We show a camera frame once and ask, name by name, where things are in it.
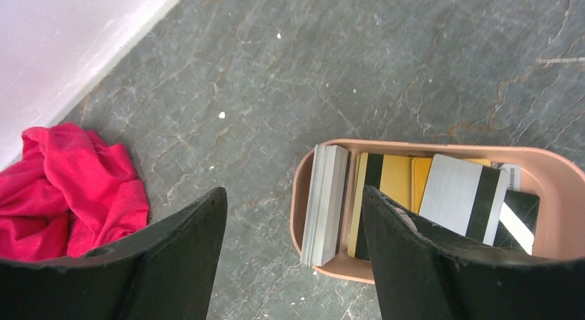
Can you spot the silver card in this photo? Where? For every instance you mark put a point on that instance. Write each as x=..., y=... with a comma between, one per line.
x=464, y=197

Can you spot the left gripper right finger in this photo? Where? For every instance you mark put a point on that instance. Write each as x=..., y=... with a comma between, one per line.
x=424, y=271

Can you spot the gold striped card in tray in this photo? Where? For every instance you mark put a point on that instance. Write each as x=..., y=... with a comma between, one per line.
x=391, y=174

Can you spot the stack of silver cards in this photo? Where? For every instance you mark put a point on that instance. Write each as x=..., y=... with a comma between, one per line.
x=325, y=203

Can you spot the pink oval tray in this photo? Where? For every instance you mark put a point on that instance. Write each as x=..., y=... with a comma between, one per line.
x=556, y=180

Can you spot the white numbered card in tray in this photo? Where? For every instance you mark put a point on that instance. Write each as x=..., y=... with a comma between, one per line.
x=515, y=175

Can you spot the black card in tray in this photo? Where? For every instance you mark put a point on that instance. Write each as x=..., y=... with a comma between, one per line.
x=517, y=222

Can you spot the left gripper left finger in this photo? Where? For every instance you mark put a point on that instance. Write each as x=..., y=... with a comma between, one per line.
x=164, y=271

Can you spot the red crumpled cloth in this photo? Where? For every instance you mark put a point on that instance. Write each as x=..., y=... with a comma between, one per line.
x=70, y=193

